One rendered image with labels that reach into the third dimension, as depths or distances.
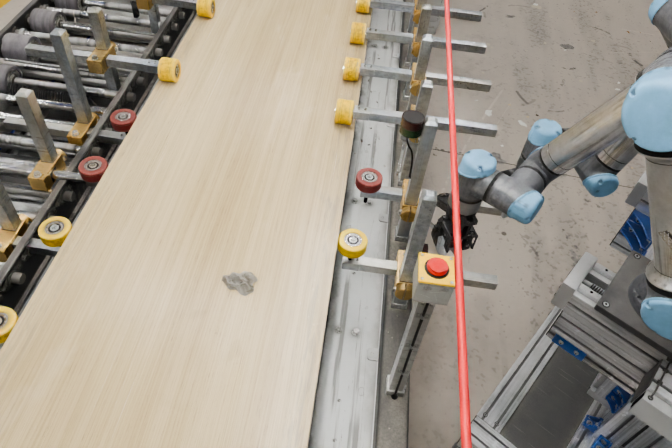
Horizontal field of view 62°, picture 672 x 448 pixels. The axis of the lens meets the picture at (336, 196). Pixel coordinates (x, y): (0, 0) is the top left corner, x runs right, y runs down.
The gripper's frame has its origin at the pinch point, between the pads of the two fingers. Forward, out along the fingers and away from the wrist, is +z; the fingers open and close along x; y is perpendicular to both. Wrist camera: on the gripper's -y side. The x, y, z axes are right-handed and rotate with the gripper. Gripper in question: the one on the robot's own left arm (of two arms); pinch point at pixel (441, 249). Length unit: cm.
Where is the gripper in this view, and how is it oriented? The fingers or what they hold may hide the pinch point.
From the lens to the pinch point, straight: 151.7
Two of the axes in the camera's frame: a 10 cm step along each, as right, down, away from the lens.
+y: 2.3, 7.2, -6.6
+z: -0.8, 6.8, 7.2
